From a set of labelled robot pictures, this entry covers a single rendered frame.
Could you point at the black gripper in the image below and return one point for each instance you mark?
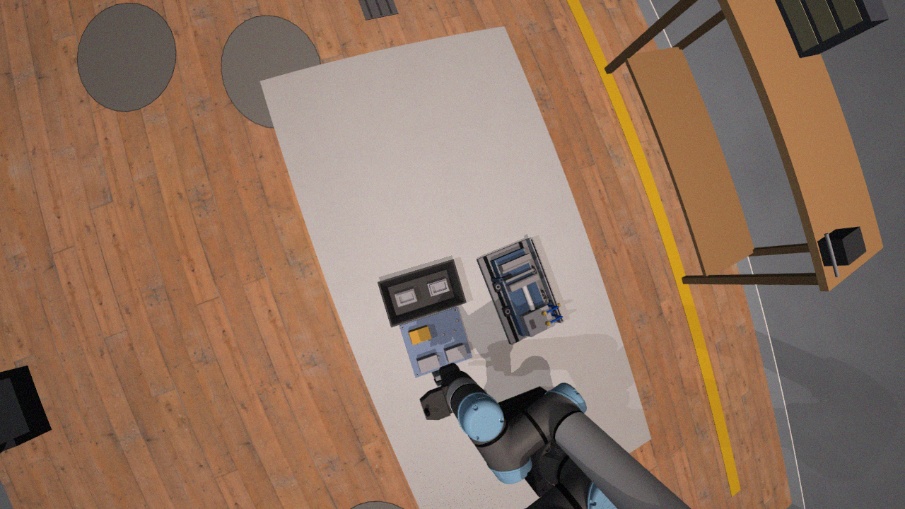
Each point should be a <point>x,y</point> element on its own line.
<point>436,402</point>

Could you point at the orange rectangular block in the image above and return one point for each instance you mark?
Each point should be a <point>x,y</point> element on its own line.
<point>419,334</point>

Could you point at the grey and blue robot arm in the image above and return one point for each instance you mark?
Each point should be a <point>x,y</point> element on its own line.
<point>589,470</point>

